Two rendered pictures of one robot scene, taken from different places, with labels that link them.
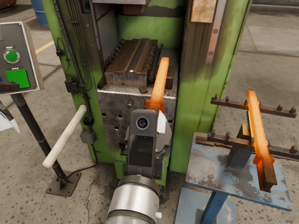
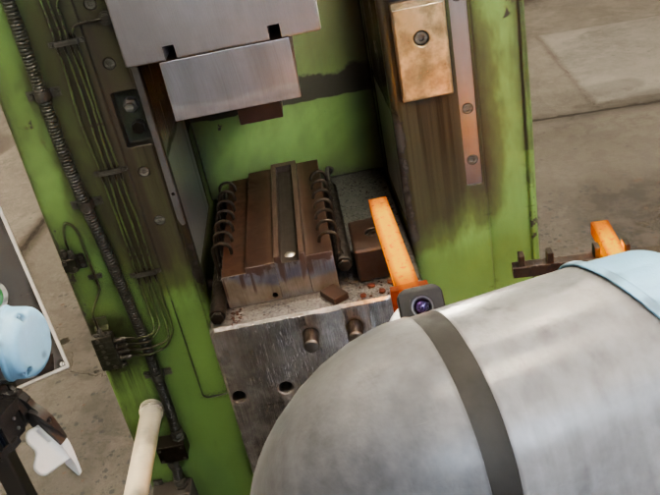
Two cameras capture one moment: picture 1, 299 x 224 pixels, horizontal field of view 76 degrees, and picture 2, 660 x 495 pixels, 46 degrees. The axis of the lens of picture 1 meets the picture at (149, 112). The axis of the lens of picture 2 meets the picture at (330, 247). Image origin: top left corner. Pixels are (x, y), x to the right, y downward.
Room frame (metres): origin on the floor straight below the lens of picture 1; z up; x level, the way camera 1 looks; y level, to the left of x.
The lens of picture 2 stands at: (-0.39, 0.17, 1.64)
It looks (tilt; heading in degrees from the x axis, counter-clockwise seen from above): 29 degrees down; 352
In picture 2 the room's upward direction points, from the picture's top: 12 degrees counter-clockwise
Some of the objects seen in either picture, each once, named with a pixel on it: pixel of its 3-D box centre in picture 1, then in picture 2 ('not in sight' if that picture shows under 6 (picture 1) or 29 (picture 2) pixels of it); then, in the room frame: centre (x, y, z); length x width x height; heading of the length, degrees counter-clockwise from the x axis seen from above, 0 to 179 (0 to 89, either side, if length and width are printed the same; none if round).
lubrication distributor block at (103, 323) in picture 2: (71, 86); (112, 349); (0.97, 0.46, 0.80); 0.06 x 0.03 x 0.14; 81
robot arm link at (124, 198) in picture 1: (136, 206); not in sight; (0.13, 0.02, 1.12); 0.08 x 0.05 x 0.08; 81
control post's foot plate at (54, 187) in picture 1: (62, 179); not in sight; (0.80, 0.68, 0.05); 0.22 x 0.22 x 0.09; 81
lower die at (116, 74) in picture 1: (135, 58); (277, 224); (1.00, 0.08, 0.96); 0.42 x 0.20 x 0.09; 171
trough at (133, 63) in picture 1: (139, 53); (286, 205); (0.99, 0.06, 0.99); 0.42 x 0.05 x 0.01; 171
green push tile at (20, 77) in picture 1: (18, 79); not in sight; (0.70, 0.55, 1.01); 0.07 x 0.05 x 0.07; 106
